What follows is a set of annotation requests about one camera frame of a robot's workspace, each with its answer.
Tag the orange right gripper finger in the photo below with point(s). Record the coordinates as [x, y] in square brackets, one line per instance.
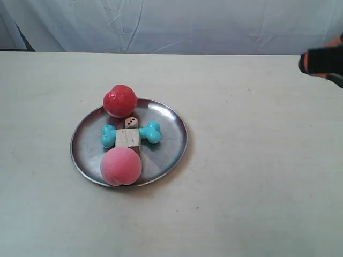
[324, 62]

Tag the teal bone toy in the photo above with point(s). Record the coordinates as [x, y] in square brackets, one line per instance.
[151, 132]

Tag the small wooden die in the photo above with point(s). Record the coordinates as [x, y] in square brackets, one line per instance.
[131, 123]

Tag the red apple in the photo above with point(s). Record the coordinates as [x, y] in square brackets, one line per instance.
[120, 102]

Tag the wooden block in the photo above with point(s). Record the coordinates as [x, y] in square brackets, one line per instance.
[128, 138]

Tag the pink peach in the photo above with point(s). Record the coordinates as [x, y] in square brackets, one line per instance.
[121, 166]

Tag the round metal plate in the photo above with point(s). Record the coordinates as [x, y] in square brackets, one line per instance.
[158, 159]

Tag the white backdrop cloth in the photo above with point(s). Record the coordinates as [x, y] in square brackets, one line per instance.
[176, 27]

